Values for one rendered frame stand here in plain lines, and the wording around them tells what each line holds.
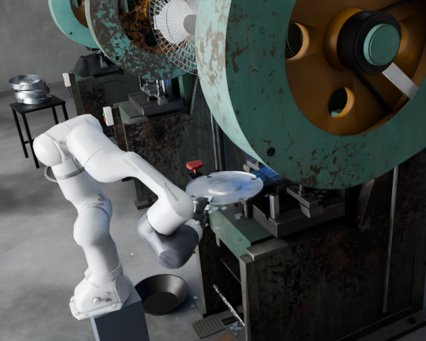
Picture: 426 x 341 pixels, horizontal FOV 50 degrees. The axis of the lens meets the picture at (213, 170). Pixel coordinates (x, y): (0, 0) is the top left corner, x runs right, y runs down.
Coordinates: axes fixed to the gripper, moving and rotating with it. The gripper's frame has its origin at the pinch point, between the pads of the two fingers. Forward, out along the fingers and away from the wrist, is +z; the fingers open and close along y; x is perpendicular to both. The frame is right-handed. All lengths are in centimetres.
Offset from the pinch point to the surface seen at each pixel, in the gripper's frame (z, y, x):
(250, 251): -3.1, -16.3, -15.2
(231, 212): 22.2, -13.9, -3.2
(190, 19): 84, 59, 27
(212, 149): 174, -36, 45
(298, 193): 17.5, -2.9, -30.0
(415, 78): 11, 39, -66
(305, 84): -13, 42, -34
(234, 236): 13.1, -19.8, -5.9
